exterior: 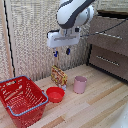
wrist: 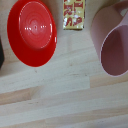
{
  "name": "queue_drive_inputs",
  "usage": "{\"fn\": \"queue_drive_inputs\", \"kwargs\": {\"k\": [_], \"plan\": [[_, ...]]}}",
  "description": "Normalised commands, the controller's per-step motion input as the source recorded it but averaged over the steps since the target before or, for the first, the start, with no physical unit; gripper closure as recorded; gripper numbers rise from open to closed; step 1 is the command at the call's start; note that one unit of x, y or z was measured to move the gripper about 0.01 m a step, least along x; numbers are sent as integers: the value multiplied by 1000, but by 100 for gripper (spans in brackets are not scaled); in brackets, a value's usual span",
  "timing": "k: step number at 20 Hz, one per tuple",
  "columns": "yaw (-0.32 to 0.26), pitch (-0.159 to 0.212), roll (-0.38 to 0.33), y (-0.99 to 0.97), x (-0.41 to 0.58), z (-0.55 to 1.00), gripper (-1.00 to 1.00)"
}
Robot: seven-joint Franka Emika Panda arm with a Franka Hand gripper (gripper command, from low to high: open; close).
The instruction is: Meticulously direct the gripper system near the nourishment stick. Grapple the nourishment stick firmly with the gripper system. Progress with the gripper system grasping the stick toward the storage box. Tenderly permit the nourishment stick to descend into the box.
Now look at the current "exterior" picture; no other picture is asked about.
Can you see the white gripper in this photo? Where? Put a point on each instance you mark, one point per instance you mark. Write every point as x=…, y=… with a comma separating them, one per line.
x=62, y=38

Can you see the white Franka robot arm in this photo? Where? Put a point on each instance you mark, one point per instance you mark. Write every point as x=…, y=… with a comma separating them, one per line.
x=71, y=13

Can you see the brown wooden drawer cabinet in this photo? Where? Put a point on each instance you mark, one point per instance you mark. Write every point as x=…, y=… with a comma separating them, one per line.
x=108, y=46

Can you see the pink plastic cup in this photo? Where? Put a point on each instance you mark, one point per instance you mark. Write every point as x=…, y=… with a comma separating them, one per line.
x=80, y=84

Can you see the red plastic bowl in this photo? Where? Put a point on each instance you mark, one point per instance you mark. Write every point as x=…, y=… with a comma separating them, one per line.
x=55, y=94

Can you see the red plastic shopping basket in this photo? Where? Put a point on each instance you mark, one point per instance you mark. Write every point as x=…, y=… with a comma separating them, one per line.
x=22, y=101

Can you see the yellow red snack box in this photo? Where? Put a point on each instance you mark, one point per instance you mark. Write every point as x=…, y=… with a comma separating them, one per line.
x=59, y=76

